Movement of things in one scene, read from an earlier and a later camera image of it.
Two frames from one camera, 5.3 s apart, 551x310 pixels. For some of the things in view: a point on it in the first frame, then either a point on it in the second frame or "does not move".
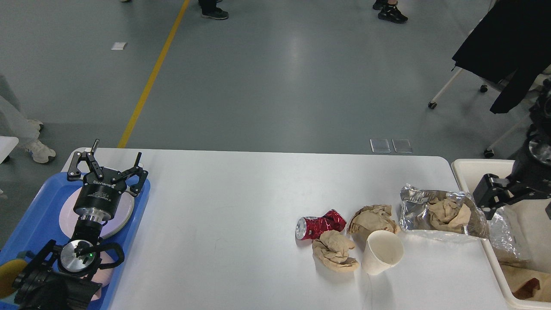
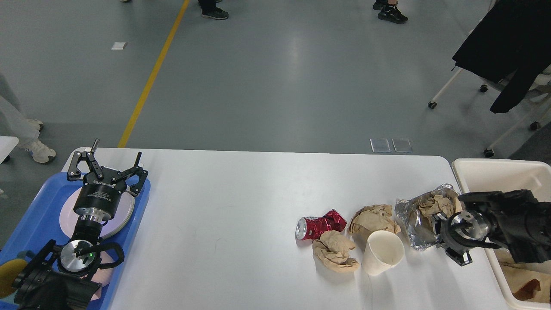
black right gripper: [533, 163] → [461, 232]
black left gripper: [97, 199] does not move
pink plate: [68, 218] does not move
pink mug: [103, 276] does not move
